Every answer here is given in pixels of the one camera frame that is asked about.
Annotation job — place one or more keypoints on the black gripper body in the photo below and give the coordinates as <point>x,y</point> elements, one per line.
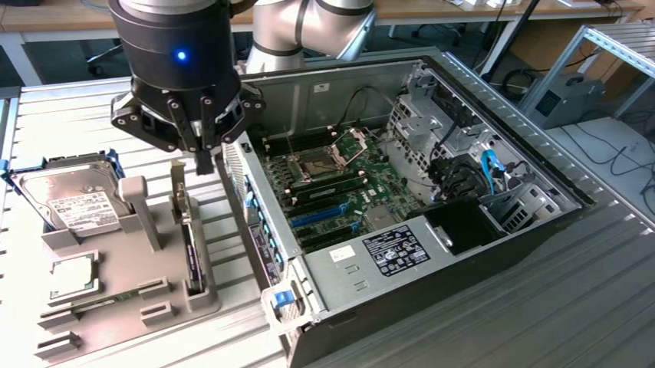
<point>173,50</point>

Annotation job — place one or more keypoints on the low-profile graphics card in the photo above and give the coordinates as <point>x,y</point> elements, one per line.
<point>192,249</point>

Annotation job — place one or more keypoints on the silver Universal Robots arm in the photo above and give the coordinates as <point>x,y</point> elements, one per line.
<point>287,30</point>

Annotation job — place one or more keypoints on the thin socket locking lever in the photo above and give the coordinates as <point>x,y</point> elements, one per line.
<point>289,145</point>

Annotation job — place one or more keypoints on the black office chair base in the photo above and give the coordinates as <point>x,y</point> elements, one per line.
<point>101,57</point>
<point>435,28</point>

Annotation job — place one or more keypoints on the black RAM slot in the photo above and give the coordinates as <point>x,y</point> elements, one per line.
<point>309,142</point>
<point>311,146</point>
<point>308,138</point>
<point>307,134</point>

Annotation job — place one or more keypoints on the CPU socket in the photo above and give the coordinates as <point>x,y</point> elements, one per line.
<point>312,165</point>

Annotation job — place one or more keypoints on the metal socket cover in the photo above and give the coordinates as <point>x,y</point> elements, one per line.
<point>349,143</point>

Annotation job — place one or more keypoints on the blue card retainer strip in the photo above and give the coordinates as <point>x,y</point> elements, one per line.
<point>248,201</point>

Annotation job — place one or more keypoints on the silver hard disk drive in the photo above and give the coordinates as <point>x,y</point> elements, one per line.
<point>66,191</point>

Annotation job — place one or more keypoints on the black labelled RAM stick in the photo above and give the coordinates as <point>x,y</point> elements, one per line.
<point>327,192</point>

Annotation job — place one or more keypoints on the blue disk caddy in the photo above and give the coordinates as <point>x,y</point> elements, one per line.
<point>4,170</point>

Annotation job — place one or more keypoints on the blue expansion slot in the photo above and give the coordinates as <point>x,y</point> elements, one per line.
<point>317,216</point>

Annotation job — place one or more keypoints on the green Dell motherboard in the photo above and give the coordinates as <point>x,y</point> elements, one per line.
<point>380,180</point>

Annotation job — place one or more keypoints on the silver disk bay cage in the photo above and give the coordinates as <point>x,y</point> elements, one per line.
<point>409,126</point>

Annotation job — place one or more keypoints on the black slot with blue latch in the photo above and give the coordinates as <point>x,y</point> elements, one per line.
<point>327,231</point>

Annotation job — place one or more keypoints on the black expansion slot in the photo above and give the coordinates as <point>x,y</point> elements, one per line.
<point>332,240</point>

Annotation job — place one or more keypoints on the grey parts rack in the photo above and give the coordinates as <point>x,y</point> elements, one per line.
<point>122,264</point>

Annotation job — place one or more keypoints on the silver chipset heatsink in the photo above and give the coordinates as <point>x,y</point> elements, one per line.
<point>384,217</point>

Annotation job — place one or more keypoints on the silver CPU chip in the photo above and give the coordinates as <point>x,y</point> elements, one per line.
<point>73,276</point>

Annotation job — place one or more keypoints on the green RAM stick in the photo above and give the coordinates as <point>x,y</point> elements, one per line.
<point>112,298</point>

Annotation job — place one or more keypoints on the silver power supply unit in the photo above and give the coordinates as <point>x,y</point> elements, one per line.
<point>337,283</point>

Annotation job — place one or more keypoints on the blue case latch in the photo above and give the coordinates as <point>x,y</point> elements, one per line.
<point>281,299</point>

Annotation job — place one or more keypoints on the black slanted pole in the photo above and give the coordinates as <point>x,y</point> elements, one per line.
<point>511,36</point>

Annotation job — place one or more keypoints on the open black PC case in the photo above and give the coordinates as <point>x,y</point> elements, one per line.
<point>388,306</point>

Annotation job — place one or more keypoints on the grey equipment box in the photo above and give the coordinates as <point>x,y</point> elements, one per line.
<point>568,99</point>

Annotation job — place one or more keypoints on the white case wall sticker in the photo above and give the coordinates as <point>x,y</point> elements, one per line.
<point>320,87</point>

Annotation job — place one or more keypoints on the wooden desk white frame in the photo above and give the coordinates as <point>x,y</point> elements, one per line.
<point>435,9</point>
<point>50,19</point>

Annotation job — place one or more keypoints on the aluminium frame table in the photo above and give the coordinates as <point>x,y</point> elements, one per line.
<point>613,42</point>

